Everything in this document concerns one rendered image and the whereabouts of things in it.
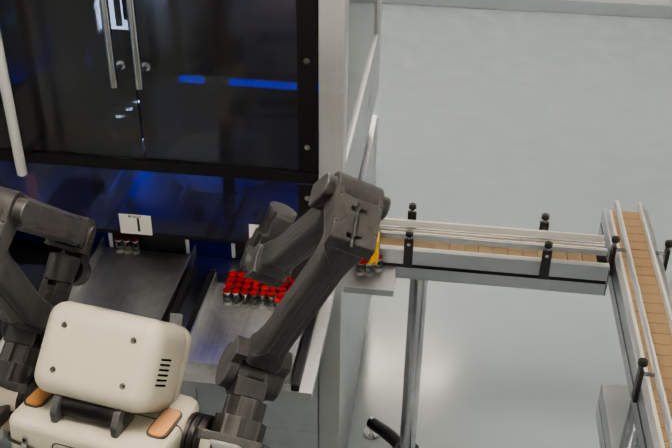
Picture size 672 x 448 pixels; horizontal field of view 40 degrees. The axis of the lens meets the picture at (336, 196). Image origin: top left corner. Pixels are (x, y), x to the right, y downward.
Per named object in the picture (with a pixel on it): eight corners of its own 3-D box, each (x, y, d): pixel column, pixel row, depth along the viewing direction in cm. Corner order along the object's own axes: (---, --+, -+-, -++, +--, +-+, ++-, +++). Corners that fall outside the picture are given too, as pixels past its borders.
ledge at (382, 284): (349, 261, 252) (349, 255, 251) (397, 265, 251) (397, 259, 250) (343, 292, 240) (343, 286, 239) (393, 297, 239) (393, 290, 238)
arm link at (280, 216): (240, 272, 172) (281, 287, 175) (265, 220, 169) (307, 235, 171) (236, 244, 183) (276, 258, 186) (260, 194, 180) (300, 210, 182)
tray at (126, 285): (104, 247, 253) (102, 236, 251) (196, 255, 250) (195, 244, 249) (55, 326, 225) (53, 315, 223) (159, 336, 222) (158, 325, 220)
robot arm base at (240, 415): (191, 436, 150) (260, 453, 147) (206, 387, 153) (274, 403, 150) (207, 443, 158) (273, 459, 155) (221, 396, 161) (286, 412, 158)
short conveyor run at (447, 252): (345, 276, 249) (346, 228, 241) (352, 244, 262) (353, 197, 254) (605, 299, 242) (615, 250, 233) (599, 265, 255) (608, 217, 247)
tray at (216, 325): (216, 283, 240) (215, 272, 238) (315, 292, 237) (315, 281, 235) (179, 372, 211) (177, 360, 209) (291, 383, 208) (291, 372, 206)
